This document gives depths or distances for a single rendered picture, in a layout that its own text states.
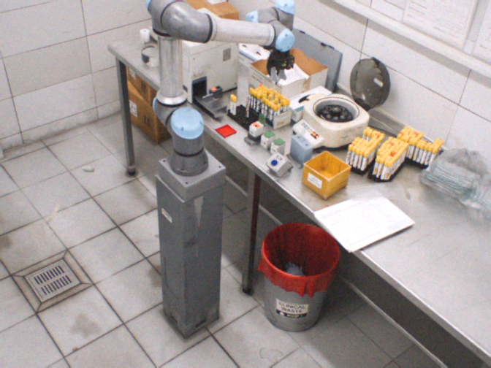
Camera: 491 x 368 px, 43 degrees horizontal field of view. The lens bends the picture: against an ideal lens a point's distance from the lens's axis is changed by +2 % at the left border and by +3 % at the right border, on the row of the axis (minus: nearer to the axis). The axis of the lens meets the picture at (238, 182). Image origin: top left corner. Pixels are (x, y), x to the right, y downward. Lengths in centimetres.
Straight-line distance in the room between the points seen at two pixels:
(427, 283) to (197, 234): 92
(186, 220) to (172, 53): 66
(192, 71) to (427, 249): 127
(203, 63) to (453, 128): 110
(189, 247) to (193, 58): 84
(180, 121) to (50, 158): 194
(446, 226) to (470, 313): 40
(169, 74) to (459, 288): 124
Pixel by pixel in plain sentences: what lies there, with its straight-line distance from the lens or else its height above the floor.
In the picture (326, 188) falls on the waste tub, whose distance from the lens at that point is 239.
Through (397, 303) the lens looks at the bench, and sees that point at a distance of 294.
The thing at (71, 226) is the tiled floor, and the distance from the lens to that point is 359.
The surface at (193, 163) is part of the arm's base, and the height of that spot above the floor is 100.
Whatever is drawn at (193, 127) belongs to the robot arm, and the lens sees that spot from 225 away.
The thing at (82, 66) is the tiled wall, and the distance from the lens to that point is 415.
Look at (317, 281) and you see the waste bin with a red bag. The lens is 275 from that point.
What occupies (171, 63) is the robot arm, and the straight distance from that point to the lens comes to 225.
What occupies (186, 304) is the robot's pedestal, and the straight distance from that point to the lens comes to 283.
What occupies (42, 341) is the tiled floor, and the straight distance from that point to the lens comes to 312.
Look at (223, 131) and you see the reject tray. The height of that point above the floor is 88.
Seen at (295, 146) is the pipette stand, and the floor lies 94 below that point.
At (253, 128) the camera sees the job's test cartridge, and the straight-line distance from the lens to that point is 263.
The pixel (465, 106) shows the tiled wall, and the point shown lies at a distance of 262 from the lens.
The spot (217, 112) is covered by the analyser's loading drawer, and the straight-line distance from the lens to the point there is 277.
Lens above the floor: 247
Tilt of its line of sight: 40 degrees down
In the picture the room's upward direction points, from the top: 3 degrees clockwise
